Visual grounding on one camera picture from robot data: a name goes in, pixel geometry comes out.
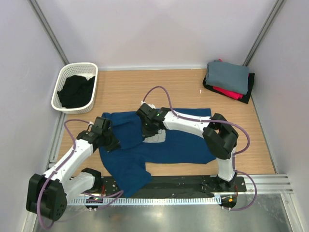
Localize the blue mickey t-shirt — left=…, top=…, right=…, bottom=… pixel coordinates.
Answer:
left=99, top=111, right=215, bottom=197

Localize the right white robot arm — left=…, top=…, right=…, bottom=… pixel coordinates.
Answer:
left=136, top=103, right=239, bottom=191

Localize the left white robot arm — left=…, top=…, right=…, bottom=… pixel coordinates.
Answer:
left=26, top=117, right=120, bottom=221

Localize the black t-shirt in basket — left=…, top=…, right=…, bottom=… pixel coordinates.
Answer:
left=57, top=75, right=95, bottom=109

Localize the white plastic laundry basket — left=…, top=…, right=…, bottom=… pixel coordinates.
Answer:
left=51, top=62, right=98, bottom=114

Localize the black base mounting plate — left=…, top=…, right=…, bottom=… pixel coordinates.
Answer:
left=96, top=175, right=247, bottom=197

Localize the folded pink t-shirt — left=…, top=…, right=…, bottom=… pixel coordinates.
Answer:
left=213, top=58, right=244, bottom=100

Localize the folded grey t-shirt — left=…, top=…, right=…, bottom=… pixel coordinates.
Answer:
left=206, top=60, right=250, bottom=95

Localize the folded black t-shirt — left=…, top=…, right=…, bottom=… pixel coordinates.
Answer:
left=202, top=73, right=255, bottom=104

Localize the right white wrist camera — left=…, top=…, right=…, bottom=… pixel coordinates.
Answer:
left=140, top=101, right=156, bottom=109

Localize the white slotted cable duct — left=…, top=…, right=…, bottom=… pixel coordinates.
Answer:
left=68, top=195, right=222, bottom=206

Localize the aluminium frame rail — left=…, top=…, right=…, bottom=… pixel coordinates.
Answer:
left=33, top=174, right=294, bottom=198

